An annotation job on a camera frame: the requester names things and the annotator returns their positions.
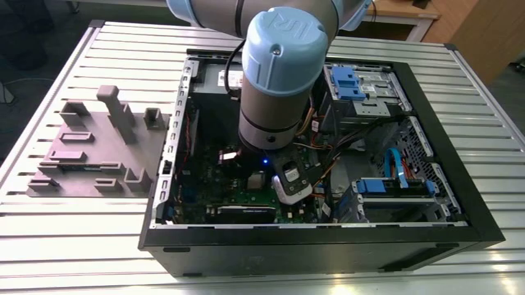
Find silver CPU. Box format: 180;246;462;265
247;173;267;190

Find green motherboard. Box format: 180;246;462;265
166;135;328;224

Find black graphics card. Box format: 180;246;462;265
173;202;277;224

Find grey power supply unit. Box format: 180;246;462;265
189;63;243;145

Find hard disk in blue carrier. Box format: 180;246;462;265
352;178;436;198

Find black PC case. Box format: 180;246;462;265
136;47;506;277

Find blue disk carrier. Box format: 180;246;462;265
331;66;361;89
336;86;367;101

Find silver metal disk bay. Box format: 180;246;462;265
319;64;412;132
337;179;468;225

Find grey parts rack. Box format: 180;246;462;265
23;85;173;199

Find RAM stick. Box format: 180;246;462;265
56;164;102;172

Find wooden desk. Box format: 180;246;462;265
360;0;442;42

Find brown wooden cabinet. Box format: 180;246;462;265
423;0;525;85

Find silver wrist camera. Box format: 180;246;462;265
269;161;313;206

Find orange wires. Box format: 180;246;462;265
311;183;328;201

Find blue flat wire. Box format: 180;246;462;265
383;147;410;189

